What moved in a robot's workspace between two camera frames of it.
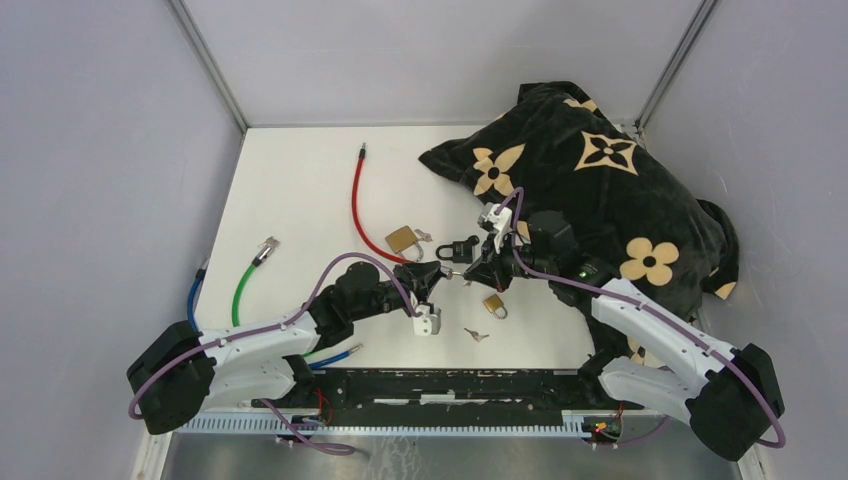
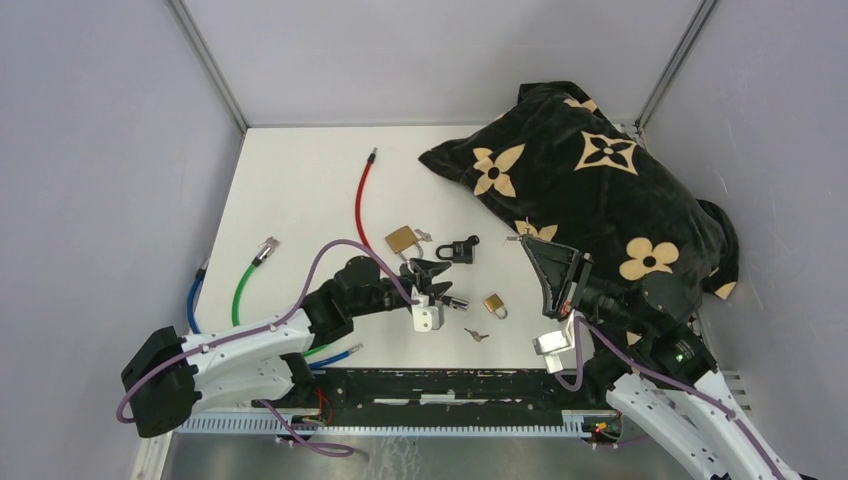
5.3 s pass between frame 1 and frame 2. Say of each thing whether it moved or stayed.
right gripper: moved
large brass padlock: stayed
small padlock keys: stayed
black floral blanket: stayed
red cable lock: moved
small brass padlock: stayed
